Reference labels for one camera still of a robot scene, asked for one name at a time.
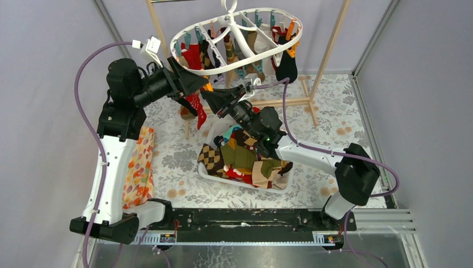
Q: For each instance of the dark navy sock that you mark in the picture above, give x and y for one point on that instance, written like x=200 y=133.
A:
x=287 y=68

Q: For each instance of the brown argyle sock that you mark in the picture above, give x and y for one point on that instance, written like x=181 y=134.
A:
x=212 y=160

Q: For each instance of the red hanging sock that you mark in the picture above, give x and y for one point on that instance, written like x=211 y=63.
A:
x=192 y=56

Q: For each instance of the white round clip hanger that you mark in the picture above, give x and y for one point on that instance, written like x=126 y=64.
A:
x=235 y=22

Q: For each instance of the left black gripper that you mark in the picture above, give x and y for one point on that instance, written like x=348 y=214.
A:
x=174 y=79

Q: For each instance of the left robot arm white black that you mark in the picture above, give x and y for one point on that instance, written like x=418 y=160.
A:
x=130 y=90

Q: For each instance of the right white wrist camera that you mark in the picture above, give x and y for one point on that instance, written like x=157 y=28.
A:
x=250 y=82

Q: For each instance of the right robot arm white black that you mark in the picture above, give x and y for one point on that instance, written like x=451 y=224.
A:
x=355 y=172

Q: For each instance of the patchwork brown green sock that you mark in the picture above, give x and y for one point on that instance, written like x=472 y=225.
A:
x=271 y=174

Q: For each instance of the floral grey table mat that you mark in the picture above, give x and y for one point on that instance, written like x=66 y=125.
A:
x=333 y=120

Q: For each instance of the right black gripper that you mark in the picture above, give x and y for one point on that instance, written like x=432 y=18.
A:
x=218 y=99

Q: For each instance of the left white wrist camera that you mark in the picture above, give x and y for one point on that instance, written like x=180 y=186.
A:
x=149 y=49

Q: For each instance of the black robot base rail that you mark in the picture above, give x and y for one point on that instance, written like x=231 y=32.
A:
x=212 y=225

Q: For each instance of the wooden drying rack frame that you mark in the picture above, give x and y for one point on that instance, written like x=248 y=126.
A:
x=216 y=29

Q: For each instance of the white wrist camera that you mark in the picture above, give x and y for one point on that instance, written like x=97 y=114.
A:
x=149 y=49
x=250 y=82

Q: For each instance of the red snowflake christmas sock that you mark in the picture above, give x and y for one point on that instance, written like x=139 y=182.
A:
x=196 y=104

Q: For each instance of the orange leaf patterned cloth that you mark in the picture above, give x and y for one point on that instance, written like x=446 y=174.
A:
x=138 y=186

